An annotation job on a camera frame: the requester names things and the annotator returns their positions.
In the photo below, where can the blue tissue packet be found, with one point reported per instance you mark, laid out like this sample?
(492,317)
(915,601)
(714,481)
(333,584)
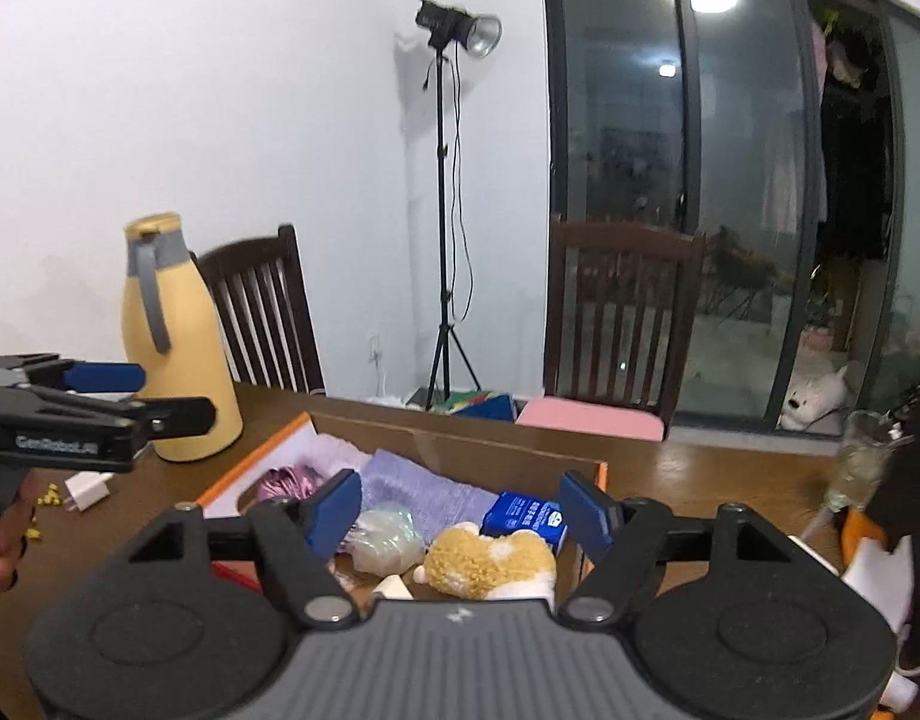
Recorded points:
(524,521)

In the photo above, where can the black studio light on stand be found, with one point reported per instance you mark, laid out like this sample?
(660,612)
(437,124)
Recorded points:
(441,165)

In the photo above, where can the crumpled white paper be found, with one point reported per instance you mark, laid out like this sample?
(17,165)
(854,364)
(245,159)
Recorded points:
(880,585)

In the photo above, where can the red cardboard box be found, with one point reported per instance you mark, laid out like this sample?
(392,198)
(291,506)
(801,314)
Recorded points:
(445,439)

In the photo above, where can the dark wooden slatted chair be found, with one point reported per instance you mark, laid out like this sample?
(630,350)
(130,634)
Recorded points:
(265,315)

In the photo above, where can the clear drinking glass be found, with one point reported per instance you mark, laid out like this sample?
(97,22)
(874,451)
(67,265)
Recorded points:
(865,457)

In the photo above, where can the pink seat cushion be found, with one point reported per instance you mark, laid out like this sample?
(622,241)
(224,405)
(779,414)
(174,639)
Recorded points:
(587,416)

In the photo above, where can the yellow thermos jug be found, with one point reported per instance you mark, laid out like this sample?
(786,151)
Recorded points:
(182,345)

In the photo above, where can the yellow and white plush toy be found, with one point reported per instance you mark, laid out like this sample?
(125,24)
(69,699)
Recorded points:
(482,562)

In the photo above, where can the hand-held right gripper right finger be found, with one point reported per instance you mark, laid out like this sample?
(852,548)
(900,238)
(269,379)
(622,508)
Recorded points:
(589,514)

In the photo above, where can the white sponge block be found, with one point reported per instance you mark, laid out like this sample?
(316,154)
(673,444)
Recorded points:
(392,586)

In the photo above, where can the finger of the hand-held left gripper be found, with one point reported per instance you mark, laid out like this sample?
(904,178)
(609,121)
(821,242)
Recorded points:
(179,416)
(104,377)

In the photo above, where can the purple satin cloth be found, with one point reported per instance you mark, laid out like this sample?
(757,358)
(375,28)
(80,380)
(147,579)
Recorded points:
(284,484)

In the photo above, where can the lilac towel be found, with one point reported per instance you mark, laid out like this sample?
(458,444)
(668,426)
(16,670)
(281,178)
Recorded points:
(332,457)

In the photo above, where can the hanging pink garment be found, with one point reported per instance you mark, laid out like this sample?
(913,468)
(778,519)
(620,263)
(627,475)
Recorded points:
(817,52)

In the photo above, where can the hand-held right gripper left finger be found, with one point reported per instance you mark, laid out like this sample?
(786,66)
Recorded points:
(332,510)

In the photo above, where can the dark framed sliding glass door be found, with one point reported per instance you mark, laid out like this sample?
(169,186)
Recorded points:
(730,165)

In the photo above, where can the scattered yellow petals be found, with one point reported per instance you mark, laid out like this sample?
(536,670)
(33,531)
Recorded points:
(49,496)

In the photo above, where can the clear plastic bag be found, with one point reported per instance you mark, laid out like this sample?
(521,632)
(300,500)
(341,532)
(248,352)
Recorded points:
(385,540)

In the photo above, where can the white charger plug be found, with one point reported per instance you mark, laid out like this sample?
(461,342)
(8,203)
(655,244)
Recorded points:
(89,493)

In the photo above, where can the brown wooden chair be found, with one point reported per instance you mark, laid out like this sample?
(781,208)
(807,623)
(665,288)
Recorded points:
(617,315)

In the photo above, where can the colourful folded mat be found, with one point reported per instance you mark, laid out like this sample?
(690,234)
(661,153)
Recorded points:
(479,403)

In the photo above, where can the purple knitted pouch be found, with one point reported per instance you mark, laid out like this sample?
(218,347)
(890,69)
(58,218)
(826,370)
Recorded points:
(430,491)

